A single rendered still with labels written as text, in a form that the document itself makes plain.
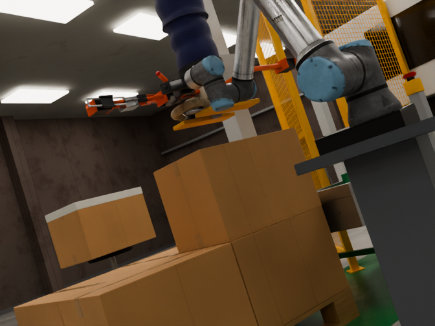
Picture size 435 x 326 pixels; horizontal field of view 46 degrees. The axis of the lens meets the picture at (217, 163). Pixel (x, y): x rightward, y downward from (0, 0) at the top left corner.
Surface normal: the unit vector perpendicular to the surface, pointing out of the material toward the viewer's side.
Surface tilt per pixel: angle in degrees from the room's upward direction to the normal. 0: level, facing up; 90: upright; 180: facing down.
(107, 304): 90
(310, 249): 90
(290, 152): 90
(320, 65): 100
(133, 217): 90
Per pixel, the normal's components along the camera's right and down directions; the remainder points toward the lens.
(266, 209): 0.58, -0.26
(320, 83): -0.65, 0.33
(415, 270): -0.51, 0.10
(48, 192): 0.80, -0.31
